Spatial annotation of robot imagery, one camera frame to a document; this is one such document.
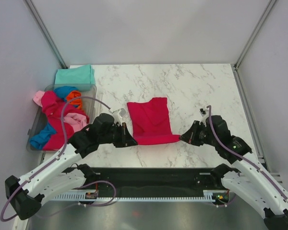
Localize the right aluminium frame post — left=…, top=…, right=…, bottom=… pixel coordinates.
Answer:
left=232, top=0, right=278, bottom=71

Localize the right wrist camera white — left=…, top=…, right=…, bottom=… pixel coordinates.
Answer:
left=200, top=108, right=209, bottom=122

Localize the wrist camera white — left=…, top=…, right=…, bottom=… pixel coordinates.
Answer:
left=109, top=108, right=127, bottom=125
left=200, top=108, right=209, bottom=122

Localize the left aluminium frame post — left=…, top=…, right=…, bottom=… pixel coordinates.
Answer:
left=24, top=0, right=67, bottom=69

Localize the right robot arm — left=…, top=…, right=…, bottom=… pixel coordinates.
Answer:
left=180, top=115, right=288, bottom=230

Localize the teal folded t shirt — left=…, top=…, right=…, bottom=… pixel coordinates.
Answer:
left=55, top=65, right=96, bottom=92

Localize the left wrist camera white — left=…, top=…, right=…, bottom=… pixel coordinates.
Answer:
left=109, top=108, right=127, bottom=125

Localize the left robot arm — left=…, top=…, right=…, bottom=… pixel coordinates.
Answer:
left=5, top=113, right=138, bottom=220

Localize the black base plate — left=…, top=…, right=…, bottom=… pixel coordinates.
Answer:
left=64, top=167, right=240, bottom=199

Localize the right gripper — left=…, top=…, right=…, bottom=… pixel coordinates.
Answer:
left=179, top=120, right=218, bottom=146

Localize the light pink t shirt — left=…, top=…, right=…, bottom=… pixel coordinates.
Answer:
left=33, top=91, right=89, bottom=133

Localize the crimson t shirt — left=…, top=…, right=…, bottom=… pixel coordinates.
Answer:
left=127, top=97, right=180, bottom=146
left=41, top=91, right=89, bottom=151

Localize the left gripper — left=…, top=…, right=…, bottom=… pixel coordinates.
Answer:
left=98, top=122, right=137, bottom=148

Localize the aluminium frame post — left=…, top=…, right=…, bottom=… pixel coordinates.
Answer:
left=24, top=0, right=67, bottom=69
left=232, top=0, right=278, bottom=71

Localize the blue t shirt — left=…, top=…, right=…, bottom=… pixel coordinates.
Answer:
left=29, top=86, right=78, bottom=150

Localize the aluminium frame rail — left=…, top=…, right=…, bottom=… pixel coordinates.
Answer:
left=231, top=64, right=269, bottom=171

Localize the white cable duct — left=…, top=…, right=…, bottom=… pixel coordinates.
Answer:
left=51, top=190, right=228, bottom=202

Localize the orange t shirt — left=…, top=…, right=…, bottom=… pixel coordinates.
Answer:
left=65, top=90, right=83, bottom=110

